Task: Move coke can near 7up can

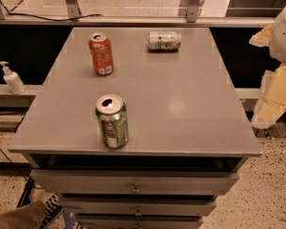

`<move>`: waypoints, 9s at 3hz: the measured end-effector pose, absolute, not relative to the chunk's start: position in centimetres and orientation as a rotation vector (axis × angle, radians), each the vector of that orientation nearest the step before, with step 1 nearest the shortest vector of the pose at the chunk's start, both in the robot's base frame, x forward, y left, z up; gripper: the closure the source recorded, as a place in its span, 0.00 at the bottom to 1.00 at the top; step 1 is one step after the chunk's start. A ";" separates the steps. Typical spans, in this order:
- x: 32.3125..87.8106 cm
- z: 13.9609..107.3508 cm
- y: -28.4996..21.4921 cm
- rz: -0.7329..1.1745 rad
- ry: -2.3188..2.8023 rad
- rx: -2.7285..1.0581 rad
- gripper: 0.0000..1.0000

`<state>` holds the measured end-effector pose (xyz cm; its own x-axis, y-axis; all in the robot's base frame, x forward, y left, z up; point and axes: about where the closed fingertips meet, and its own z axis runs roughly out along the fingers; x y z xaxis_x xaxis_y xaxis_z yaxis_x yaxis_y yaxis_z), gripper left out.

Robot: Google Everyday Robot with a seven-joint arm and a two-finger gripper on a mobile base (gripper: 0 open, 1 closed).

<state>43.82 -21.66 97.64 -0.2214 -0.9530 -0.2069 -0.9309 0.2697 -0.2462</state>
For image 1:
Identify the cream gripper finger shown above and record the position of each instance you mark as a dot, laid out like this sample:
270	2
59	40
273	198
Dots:
262	38
272	102

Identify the red coke can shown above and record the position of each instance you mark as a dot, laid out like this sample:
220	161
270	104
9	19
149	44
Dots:
101	50

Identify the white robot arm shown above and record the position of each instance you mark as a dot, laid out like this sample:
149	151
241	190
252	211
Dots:
277	45

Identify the green upright soda can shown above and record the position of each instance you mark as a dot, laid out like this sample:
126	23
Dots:
111	114

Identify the grey metal railing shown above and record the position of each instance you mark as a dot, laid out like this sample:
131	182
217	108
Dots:
158	13

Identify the grey drawer cabinet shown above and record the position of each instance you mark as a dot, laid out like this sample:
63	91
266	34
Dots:
183	112

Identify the middle grey drawer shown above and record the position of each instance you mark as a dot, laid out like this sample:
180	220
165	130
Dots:
139	206

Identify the grey drawer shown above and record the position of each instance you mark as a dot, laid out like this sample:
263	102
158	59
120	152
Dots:
66	182
139	206
132	222

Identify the top grey drawer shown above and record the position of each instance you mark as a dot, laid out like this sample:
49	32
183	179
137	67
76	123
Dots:
66	182

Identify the bottom grey drawer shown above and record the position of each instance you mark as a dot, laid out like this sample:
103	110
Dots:
132	222

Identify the white pump soap bottle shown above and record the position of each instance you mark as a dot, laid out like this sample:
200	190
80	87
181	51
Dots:
12	79

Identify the checkered shoe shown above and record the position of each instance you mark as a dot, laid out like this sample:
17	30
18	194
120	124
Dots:
52	211

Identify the khaki trouser leg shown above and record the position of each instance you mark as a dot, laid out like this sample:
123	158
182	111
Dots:
26	217

